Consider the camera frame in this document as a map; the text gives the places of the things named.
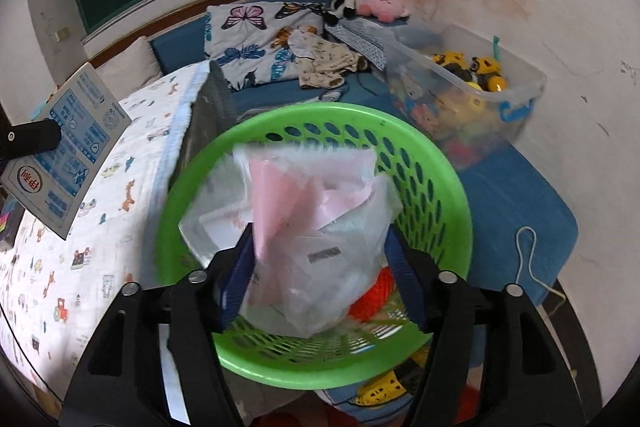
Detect clear storage box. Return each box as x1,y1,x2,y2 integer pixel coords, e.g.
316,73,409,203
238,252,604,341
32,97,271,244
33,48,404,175
382,24,548,174

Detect clear plastic bag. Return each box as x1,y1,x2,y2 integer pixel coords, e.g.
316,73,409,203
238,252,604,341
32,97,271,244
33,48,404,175
179,142,402,339

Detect printed bed sheet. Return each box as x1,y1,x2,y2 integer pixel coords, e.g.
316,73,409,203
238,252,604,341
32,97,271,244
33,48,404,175
0,62,223,390

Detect white cord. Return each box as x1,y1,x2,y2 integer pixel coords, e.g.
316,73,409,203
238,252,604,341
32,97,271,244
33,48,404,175
515,227,567,309

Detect white pillow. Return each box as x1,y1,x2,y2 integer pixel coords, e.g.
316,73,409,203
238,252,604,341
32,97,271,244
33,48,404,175
95,36,163,90

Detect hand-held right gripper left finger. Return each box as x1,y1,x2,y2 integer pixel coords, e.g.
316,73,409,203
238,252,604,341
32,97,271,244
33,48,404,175
57,222,256,427

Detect wooden window ledge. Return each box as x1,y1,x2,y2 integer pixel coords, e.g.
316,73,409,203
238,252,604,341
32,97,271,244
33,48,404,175
87,0,326,68

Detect striped cloth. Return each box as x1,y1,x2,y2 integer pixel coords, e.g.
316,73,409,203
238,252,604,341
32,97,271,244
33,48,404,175
325,19,402,72

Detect green plastic basket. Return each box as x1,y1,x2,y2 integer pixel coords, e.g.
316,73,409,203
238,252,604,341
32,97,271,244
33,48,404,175
154,103,473,390

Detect yellow toy car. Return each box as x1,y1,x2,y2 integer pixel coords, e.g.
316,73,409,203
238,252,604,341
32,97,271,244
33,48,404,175
470,56,509,94
432,51,472,81

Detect blue white milk carton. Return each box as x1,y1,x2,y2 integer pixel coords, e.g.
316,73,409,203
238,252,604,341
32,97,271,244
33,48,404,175
0,62,133,240

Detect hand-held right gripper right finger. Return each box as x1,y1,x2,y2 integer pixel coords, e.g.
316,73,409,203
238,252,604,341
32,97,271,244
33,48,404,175
382,224,586,427

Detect large butterfly pillow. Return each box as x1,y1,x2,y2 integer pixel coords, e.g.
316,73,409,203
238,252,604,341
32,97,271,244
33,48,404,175
204,1,332,94

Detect blue pillow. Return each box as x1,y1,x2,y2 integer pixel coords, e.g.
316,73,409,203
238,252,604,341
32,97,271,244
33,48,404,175
150,13,211,76

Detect yellow black toy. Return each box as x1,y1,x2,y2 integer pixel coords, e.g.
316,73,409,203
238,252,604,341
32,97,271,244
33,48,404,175
356,369,407,409

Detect pink packet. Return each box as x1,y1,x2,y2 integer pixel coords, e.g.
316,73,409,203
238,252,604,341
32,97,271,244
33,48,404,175
249,158,375,260

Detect beige clothes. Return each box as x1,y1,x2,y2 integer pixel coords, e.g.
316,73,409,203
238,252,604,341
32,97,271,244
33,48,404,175
287,29,371,91

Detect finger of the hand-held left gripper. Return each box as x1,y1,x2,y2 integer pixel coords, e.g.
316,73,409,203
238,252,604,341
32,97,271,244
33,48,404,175
0,119,63,162

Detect pink plush toy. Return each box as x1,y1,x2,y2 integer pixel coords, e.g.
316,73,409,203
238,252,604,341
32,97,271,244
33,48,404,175
356,0,412,19

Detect dark tray of colourful blocks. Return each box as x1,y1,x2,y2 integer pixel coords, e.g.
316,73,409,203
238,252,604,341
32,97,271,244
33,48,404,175
0,194,26,254

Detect red mesh scrubber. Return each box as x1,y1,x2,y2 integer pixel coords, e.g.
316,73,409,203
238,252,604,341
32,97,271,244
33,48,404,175
347,267,402,324

